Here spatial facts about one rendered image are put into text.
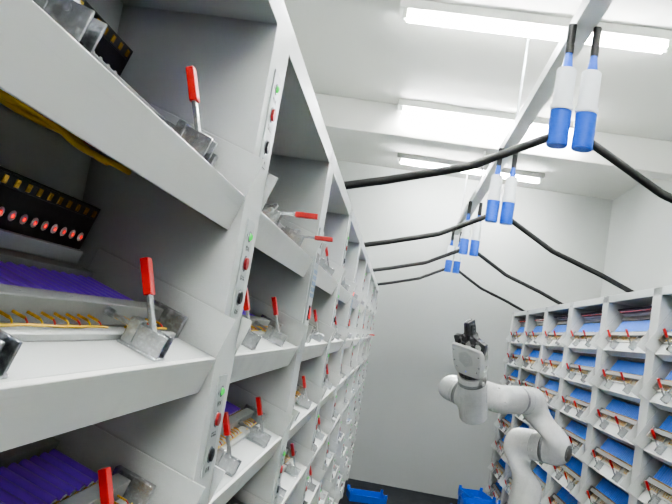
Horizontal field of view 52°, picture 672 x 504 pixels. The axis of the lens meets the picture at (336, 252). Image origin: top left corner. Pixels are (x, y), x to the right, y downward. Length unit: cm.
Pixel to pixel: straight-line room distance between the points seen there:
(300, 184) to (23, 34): 120
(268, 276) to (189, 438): 74
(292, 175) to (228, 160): 72
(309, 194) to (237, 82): 70
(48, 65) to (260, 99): 48
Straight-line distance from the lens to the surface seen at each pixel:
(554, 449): 244
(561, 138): 214
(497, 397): 224
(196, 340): 84
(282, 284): 153
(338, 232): 224
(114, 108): 49
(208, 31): 92
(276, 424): 154
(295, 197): 155
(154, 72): 92
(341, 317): 292
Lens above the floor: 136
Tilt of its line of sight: 6 degrees up
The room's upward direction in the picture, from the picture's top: 10 degrees clockwise
